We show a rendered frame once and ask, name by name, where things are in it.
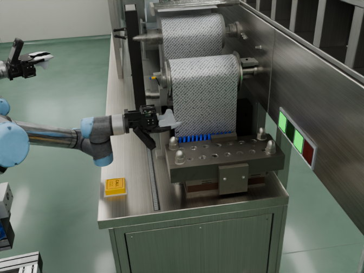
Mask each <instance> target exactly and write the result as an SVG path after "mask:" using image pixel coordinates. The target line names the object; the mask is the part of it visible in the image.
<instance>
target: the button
mask: <svg viewBox="0 0 364 273"><path fill-rule="evenodd" d="M105 193H106V195H113V194H121V193H126V190H125V178H124V177H123V178H114V179H106V186H105Z"/></svg>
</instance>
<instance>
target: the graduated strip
mask: <svg viewBox="0 0 364 273"><path fill-rule="evenodd" d="M146 148H147V147H146ZM147 157H148V166H149V174H150V180H151V189H152V198H153V207H154V211H158V210H160V203H159V195H158V188H157V180H156V176H155V168H154V161H153V153H152V151H151V150H150V149H148V148H147Z"/></svg>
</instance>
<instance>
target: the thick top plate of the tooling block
mask: <svg viewBox="0 0 364 273"><path fill-rule="evenodd" d="M269 140H273V141H274V142H275V140H274V139H273V138H272V136H271V135H270V133H267V134H266V140H258V139H257V134H255V135H246V136H238V137H237V140H230V141H220V142H212V141H211V140H201V141H191V142H182V143H178V146H179V148H178V149H177V150H175V151H172V150H170V149H169V144H167V145H165V155H166V162H167V168H168V173H169V176H170V182H171V183H179V182H185V181H193V180H202V179H211V178H218V166H222V165H231V164H240V163H248V165H249V172H248V174H251V173H259V172H269V171H277V170H283V169H284V161H285V154H284V153H283V152H282V150H281V149H280V147H279V146H278V144H277V143H276V142H275V146H276V153H275V154H268V153H266V152H265V150H266V147H267V144H268V141H269ZM178 150H181V151H183V153H184V156H185V163H184V164H182V165H177V164H176V163H175V157H176V152H177V151H178Z"/></svg>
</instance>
